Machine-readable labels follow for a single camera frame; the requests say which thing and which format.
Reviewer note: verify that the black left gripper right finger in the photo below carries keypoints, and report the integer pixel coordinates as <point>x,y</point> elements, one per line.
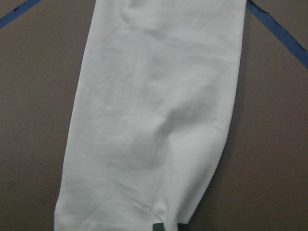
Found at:
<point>182,227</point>

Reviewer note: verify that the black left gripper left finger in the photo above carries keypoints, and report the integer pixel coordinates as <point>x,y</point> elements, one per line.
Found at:
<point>158,227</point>

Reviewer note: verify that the cream long-sleeve cat shirt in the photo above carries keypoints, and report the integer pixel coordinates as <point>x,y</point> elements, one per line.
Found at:
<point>151,114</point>

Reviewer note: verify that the brown paper table cover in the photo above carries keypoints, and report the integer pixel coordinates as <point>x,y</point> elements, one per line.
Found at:
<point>261,183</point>

